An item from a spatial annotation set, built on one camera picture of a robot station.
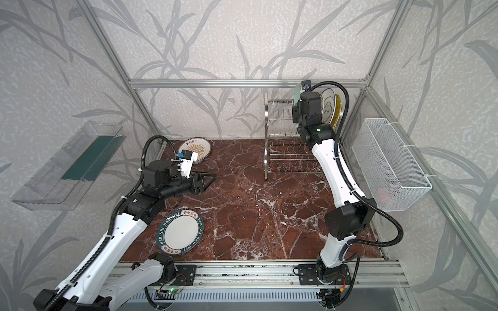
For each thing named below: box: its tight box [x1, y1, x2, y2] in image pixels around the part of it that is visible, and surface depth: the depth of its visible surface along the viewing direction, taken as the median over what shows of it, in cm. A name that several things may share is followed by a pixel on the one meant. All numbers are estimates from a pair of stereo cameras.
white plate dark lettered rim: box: [156, 209, 204, 256], surface depth 85 cm
